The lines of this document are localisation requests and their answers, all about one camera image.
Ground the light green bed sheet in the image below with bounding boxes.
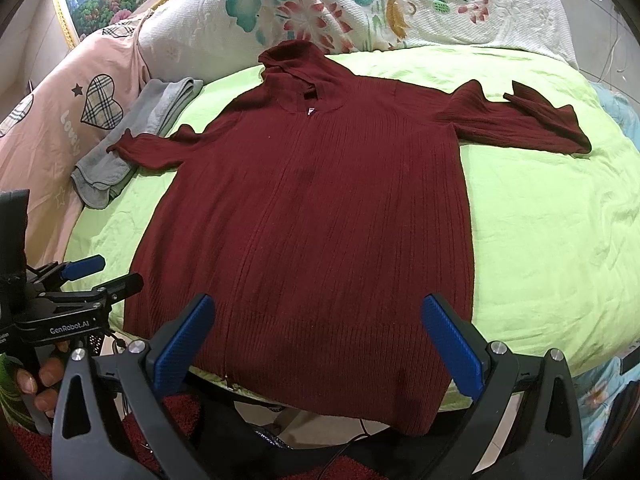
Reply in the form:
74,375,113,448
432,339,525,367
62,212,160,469
63,44,640,411

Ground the dark red knit hooded sweater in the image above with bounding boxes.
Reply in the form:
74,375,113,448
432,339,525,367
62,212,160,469
112,40,591,434

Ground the white floral quilt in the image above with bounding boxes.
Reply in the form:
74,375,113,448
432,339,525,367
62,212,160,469
138,0,576,82

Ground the folded grey cloth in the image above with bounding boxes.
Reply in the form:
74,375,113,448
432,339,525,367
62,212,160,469
70,77,204,209

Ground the pink heart pattern pillow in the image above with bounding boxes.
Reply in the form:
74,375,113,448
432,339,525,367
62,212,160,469
1,14,150,266

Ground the person's left hand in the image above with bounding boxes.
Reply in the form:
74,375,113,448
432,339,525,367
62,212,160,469
14,341,70,417

